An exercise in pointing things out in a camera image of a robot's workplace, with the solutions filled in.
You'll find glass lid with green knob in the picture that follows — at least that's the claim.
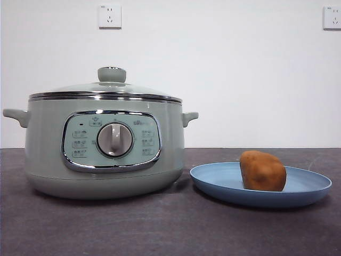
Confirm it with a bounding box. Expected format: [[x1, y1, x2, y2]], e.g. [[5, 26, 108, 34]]
[[28, 66, 183, 100]]

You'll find brown potato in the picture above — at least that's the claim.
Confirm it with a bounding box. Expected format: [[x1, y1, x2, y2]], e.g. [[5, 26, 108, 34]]
[[239, 150, 287, 192]]

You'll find blue round plate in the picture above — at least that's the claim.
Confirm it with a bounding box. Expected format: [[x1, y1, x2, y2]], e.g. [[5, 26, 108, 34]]
[[189, 161, 332, 208]]

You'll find pale green electric steamer pot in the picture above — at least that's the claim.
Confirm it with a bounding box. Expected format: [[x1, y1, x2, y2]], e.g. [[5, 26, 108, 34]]
[[2, 96, 199, 200]]

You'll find white wall socket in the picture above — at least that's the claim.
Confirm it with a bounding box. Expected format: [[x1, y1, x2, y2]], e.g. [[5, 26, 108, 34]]
[[99, 4, 122, 29], [322, 5, 341, 30]]

